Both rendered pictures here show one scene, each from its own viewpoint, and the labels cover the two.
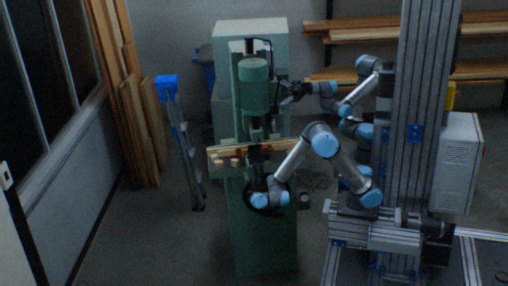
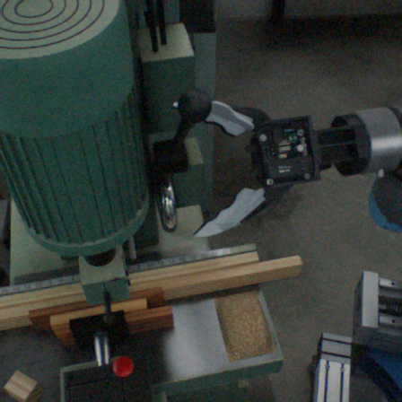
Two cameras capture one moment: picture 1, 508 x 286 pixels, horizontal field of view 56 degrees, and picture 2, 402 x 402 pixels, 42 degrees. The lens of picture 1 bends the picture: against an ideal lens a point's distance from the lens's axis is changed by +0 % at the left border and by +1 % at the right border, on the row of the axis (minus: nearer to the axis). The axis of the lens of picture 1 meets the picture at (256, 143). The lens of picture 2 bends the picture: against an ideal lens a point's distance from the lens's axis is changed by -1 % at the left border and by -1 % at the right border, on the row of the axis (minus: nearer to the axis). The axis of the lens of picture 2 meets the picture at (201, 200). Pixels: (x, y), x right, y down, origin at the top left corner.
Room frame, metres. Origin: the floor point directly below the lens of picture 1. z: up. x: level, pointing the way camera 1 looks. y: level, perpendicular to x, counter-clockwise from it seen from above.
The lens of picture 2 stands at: (2.18, -0.13, 1.78)
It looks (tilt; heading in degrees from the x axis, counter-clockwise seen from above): 51 degrees down; 355
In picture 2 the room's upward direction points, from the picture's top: straight up
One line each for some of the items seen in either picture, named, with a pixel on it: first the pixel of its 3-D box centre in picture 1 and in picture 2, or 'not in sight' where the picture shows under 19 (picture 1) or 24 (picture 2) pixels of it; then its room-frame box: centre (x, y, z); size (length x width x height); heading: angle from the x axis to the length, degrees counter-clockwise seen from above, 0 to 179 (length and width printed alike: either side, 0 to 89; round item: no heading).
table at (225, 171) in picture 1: (256, 164); (109, 369); (2.54, 0.00, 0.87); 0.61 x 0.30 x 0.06; 97
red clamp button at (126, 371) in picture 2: not in sight; (123, 366); (2.49, -0.04, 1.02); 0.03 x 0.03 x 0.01
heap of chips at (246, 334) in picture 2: not in sight; (244, 321); (2.59, -0.24, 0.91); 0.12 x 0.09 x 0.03; 7
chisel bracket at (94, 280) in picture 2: (256, 133); (104, 258); (2.67, -0.01, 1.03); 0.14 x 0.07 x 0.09; 7
